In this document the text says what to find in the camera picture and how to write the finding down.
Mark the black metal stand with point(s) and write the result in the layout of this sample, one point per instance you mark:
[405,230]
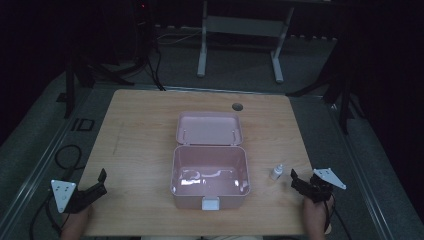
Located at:
[71,83]
[345,106]

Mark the pink plastic box with lid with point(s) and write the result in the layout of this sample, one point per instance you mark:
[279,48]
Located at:
[210,166]

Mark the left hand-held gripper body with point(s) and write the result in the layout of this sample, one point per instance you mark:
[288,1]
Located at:
[63,195]

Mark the person's left hand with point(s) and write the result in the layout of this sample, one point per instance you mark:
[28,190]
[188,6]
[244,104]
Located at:
[77,218]

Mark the white metal desk frame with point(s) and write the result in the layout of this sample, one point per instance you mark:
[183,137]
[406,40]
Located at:
[245,26]

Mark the small white dropper bottle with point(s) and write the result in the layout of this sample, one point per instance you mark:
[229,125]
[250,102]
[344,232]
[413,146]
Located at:
[276,172]

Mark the person's right hand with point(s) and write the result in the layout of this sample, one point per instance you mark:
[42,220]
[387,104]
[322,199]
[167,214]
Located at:
[316,213]

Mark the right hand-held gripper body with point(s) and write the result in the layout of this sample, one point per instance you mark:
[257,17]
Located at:
[320,191]

